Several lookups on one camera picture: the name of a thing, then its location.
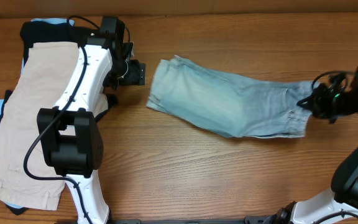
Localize black folded garment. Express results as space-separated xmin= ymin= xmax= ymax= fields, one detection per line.
xmin=0 ymin=21 xmax=119 ymax=216

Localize light blue denim shorts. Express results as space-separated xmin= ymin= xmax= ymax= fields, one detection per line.
xmin=146 ymin=56 xmax=311 ymax=139

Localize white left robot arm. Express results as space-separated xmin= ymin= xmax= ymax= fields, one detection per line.
xmin=24 ymin=17 xmax=145 ymax=223

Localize beige folded shorts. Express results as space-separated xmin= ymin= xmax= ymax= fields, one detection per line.
xmin=0 ymin=41 xmax=109 ymax=211

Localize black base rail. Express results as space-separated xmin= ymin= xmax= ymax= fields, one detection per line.
xmin=108 ymin=214 xmax=291 ymax=224

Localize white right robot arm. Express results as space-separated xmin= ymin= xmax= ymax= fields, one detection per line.
xmin=264 ymin=67 xmax=358 ymax=224

